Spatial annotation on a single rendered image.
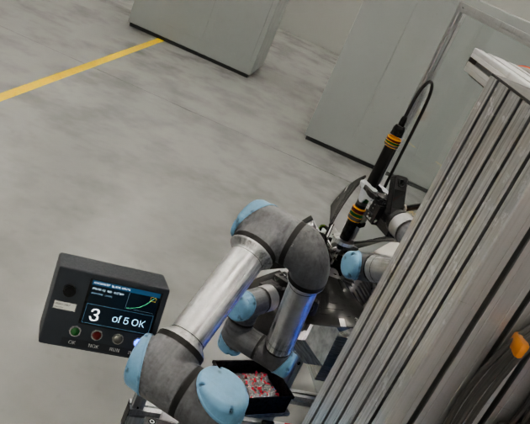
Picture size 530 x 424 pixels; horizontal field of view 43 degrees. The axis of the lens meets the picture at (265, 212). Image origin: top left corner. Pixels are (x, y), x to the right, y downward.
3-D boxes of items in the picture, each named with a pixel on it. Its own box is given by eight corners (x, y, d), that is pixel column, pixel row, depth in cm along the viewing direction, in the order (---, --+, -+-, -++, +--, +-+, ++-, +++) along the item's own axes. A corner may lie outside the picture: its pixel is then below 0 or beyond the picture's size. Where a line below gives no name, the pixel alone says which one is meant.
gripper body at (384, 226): (361, 213, 199) (380, 235, 189) (373, 188, 195) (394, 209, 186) (381, 217, 203) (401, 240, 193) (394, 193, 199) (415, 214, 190)
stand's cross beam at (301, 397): (320, 401, 265) (324, 394, 263) (322, 409, 261) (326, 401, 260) (276, 394, 258) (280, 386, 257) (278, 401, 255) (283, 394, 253)
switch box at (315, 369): (341, 370, 275) (364, 328, 266) (347, 386, 267) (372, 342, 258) (308, 363, 270) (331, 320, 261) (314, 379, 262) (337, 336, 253)
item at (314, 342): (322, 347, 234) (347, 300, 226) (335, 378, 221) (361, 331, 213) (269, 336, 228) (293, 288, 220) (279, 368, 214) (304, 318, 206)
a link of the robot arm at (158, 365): (172, 410, 132) (311, 214, 158) (110, 368, 135) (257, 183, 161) (174, 426, 142) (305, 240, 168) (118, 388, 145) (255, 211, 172)
